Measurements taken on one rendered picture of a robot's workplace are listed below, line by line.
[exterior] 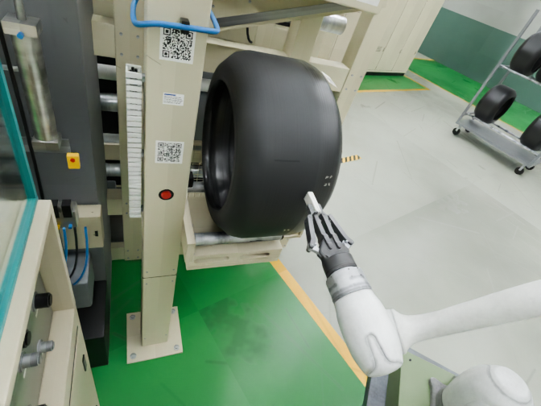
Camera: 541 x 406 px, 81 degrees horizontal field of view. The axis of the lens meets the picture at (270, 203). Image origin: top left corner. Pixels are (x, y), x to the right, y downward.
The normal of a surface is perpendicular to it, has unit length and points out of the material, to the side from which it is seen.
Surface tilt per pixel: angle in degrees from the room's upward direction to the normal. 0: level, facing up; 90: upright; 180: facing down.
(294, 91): 26
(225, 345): 0
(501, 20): 90
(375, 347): 41
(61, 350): 0
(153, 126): 90
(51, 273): 90
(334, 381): 0
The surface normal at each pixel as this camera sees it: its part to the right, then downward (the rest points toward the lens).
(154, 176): 0.31, 0.68
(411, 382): 0.22, -0.77
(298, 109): 0.40, -0.19
